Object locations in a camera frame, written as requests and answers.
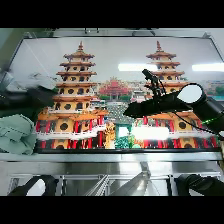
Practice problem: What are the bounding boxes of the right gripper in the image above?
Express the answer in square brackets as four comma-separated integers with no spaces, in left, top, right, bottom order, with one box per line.
[123,98,160,119]

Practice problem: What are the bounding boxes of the pale green garment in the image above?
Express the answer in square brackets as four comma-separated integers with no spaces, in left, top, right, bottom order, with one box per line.
[0,113,38,156]

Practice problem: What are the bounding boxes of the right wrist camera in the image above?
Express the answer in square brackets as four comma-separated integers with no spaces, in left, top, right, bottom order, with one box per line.
[141,68,167,100]

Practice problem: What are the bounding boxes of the black cable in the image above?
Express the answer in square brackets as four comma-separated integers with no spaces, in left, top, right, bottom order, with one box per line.
[171,111,224,134]

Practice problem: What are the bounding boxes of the silver frame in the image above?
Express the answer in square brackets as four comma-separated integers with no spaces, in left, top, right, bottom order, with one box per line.
[0,28,224,197]

